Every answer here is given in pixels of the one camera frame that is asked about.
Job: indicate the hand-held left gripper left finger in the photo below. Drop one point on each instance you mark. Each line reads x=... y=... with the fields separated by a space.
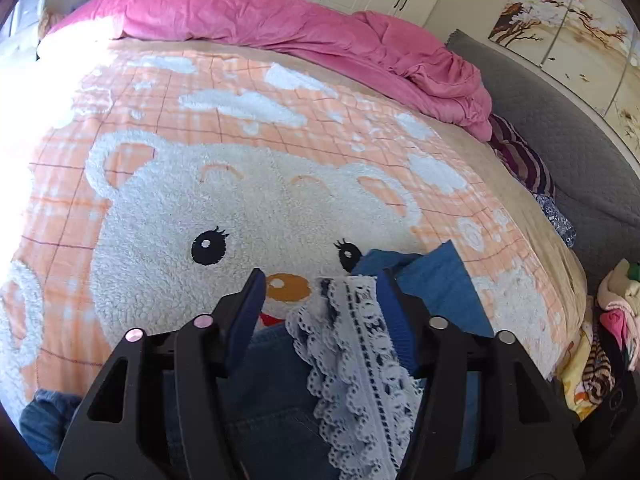
x=245 y=320

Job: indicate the blue denim pants lace trim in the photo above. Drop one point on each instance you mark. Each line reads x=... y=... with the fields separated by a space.
x=270 y=410

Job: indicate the purple striped pillow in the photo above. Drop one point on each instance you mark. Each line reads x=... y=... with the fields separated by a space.
x=525 y=160

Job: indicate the grey quilted headboard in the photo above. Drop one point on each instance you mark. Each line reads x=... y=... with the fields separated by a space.
x=575 y=135

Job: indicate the yellow cartoon printed sheet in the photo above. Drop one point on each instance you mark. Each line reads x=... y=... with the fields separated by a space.
x=575 y=380

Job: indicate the orange bear printed blanket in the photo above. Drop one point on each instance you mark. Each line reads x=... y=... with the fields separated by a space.
x=200 y=200

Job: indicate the pile of folded clothes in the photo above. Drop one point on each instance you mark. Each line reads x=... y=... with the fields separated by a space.
x=620 y=290

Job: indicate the white drawer cabinet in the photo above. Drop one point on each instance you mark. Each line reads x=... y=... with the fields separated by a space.
x=27 y=12

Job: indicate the brown striped cloth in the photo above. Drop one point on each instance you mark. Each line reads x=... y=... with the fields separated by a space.
x=600 y=375

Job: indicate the floral wall painting panel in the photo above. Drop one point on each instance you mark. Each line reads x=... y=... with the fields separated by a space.
x=535 y=20
x=627 y=105
x=590 y=60

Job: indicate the blue floral pillow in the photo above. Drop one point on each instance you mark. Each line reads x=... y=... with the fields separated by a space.
x=557 y=220

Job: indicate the pink duvet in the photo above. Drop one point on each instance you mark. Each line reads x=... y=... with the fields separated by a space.
x=250 y=15

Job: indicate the dark cloth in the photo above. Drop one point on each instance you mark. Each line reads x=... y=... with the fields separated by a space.
x=620 y=410

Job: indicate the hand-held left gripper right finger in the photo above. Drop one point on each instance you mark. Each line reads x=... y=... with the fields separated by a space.
x=395 y=320

